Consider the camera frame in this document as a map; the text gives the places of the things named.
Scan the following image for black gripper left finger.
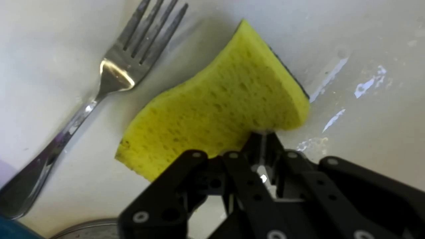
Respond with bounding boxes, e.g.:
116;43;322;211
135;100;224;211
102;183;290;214
118;132;276;239

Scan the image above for yellow sponge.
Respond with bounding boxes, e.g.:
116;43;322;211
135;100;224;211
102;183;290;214
115;17;310;182

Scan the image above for steel fork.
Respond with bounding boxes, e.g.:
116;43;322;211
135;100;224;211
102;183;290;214
0;0;189;221

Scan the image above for white sink basin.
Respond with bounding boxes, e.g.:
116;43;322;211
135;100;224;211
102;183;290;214
0;0;425;239

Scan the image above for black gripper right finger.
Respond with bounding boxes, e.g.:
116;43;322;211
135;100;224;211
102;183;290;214
262;130;425;239

